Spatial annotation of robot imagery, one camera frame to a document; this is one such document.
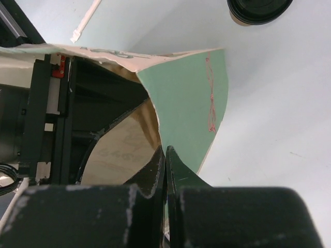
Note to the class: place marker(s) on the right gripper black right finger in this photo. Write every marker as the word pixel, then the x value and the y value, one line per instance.
pixel 204 216

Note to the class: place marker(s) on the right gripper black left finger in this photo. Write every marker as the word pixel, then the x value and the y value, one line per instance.
pixel 127 215

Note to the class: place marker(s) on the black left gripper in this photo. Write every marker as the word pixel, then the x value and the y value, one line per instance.
pixel 102 100

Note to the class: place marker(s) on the white paper-wrapped straw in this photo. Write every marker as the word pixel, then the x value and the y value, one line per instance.
pixel 83 23

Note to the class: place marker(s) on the green illustrated paper bag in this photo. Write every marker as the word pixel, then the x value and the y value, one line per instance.
pixel 188 94

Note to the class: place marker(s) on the black plastic cup lid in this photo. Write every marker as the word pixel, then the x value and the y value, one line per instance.
pixel 258 12

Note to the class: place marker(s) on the brown paper coffee cup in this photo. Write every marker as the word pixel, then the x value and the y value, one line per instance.
pixel 238 21

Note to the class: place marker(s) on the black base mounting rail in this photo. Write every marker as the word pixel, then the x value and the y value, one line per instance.
pixel 16 28

